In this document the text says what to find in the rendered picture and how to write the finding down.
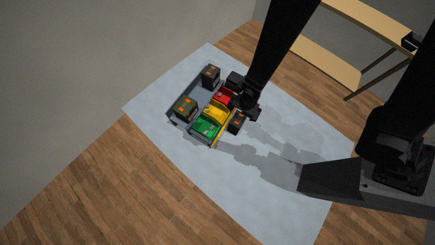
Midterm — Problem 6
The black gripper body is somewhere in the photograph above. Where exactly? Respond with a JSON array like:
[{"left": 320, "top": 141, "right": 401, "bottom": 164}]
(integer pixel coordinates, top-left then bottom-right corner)
[{"left": 229, "top": 94, "right": 260, "bottom": 121}]

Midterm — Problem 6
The dark grey shelf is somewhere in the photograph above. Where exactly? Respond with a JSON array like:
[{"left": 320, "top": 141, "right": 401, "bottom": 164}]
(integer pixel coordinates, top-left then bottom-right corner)
[{"left": 165, "top": 65, "right": 228, "bottom": 148}]

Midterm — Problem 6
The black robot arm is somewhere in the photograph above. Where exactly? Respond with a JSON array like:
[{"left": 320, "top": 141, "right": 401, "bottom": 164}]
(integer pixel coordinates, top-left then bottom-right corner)
[{"left": 225, "top": 0, "right": 435, "bottom": 196}]

